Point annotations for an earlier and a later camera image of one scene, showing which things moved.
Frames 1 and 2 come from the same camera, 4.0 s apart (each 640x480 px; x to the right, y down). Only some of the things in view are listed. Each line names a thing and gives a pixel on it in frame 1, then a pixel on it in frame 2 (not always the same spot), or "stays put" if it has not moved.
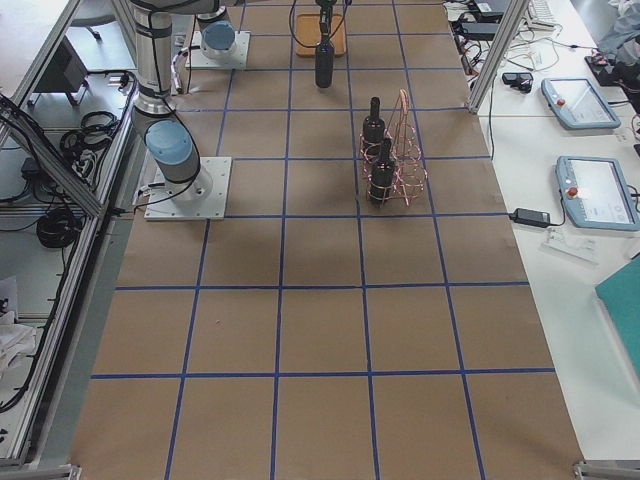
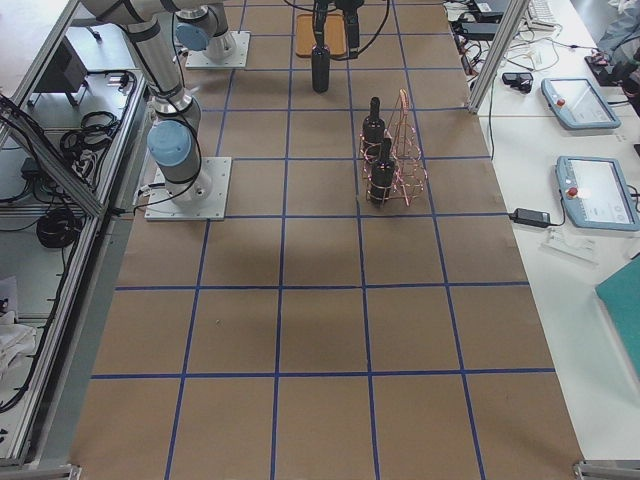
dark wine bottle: (373, 131) to (320, 63)
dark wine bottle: (383, 176) stays put
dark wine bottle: (324, 64) to (373, 131)
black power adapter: (531, 217) stays put
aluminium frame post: (507, 33) stays put
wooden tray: (308, 34) stays put
